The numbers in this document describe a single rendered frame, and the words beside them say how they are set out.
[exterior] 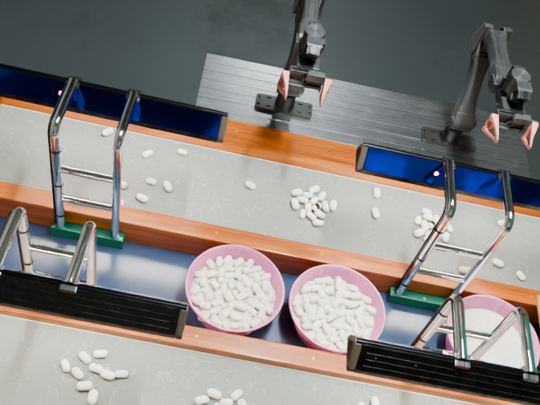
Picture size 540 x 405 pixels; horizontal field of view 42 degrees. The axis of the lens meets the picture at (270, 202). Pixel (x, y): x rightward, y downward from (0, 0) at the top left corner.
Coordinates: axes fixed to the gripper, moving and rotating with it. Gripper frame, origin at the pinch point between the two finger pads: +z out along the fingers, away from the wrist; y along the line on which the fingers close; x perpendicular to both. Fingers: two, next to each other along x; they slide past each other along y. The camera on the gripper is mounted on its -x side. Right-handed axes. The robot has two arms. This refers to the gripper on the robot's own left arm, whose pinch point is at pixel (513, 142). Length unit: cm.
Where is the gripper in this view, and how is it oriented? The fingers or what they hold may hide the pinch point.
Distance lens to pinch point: 209.3
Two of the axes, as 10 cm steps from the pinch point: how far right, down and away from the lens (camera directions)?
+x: -1.9, 5.9, 7.8
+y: 9.8, 1.9, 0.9
